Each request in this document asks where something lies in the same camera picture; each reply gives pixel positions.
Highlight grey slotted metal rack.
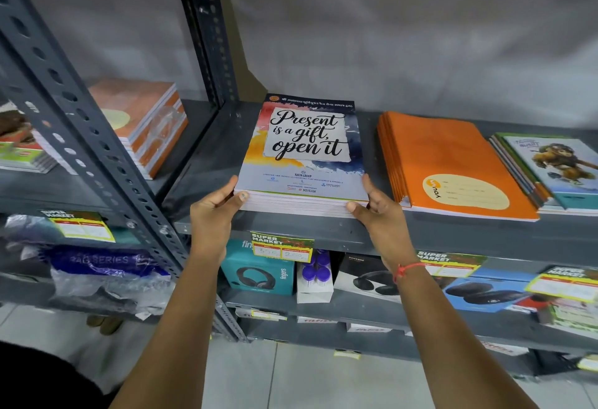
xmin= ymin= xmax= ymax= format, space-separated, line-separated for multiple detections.
xmin=0 ymin=0 xmax=250 ymax=344

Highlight stack of orange patterned notebooks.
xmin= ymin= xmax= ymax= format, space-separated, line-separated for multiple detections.
xmin=34 ymin=78 xmax=189 ymax=181

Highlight yellow green shelf price label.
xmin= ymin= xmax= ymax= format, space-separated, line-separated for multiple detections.
xmin=39 ymin=209 xmax=116 ymax=244
xmin=249 ymin=231 xmax=316 ymax=264
xmin=415 ymin=249 xmax=487 ymax=279
xmin=524 ymin=265 xmax=598 ymax=303

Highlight grey metal shelving rack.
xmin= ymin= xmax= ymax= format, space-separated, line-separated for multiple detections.
xmin=161 ymin=0 xmax=598 ymax=379

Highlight stack of plain orange notebooks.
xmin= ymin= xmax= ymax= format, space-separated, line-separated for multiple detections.
xmin=377 ymin=111 xmax=541 ymax=223

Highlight stack of brown green notebooks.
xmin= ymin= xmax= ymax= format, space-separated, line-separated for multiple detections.
xmin=0 ymin=100 xmax=59 ymax=175

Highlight person's right forearm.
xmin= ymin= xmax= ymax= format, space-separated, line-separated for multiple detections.
xmin=392 ymin=261 xmax=531 ymax=409

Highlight white box with purple caps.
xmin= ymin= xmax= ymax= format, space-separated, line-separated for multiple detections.
xmin=295 ymin=249 xmax=335 ymax=305

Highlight teal headphone box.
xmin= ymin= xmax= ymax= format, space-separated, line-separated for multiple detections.
xmin=220 ymin=239 xmax=296 ymax=297

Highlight person's right hand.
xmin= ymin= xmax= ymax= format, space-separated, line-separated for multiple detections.
xmin=347 ymin=174 xmax=423 ymax=275

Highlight stack of monkey print notebooks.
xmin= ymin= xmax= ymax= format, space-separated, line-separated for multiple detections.
xmin=489 ymin=132 xmax=598 ymax=216

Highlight person's left hand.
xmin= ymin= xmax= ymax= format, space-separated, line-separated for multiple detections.
xmin=189 ymin=175 xmax=250 ymax=259

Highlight brown shoes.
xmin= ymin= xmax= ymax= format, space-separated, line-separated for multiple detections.
xmin=86 ymin=314 xmax=125 ymax=336

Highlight clear plastic wrapped pack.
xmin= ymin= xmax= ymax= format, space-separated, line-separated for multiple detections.
xmin=0 ymin=214 xmax=61 ymax=255

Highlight blue headphone box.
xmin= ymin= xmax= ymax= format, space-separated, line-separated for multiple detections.
xmin=439 ymin=268 xmax=539 ymax=314

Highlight red thread wrist band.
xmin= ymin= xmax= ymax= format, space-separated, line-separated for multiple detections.
xmin=393 ymin=261 xmax=425 ymax=284

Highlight stack of watercolour cover notebooks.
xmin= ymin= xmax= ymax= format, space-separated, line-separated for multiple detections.
xmin=233 ymin=93 xmax=371 ymax=218

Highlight blue packs in clear plastic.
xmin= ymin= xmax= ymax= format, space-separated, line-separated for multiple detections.
xmin=46 ymin=244 xmax=173 ymax=322

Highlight red green product box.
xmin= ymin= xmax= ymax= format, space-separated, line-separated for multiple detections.
xmin=536 ymin=294 xmax=598 ymax=340

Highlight person's black clothing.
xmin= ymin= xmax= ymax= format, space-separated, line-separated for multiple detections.
xmin=0 ymin=340 xmax=114 ymax=409

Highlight person's left forearm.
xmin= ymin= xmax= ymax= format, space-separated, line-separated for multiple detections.
xmin=110 ymin=247 xmax=230 ymax=409

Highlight black white headphone box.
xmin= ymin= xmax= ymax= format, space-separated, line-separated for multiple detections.
xmin=334 ymin=254 xmax=403 ymax=305

